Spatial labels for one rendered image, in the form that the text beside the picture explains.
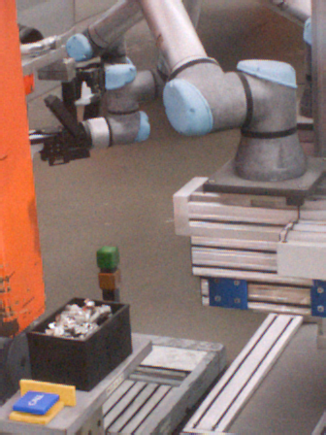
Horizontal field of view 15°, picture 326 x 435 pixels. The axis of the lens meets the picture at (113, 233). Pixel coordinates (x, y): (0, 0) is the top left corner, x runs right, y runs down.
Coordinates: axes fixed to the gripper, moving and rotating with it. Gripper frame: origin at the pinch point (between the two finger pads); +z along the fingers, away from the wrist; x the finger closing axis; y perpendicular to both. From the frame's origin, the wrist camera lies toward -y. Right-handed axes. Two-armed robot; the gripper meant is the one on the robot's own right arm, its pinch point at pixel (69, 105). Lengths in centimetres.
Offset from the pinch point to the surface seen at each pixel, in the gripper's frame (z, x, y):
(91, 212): -145, -68, -83
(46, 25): -48, -30, 12
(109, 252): 57, 35, -17
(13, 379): 53, 5, -53
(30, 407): 95, 34, -35
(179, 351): -14, 21, -75
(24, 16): -35.5, -30.0, 17.0
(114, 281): 57, 36, -24
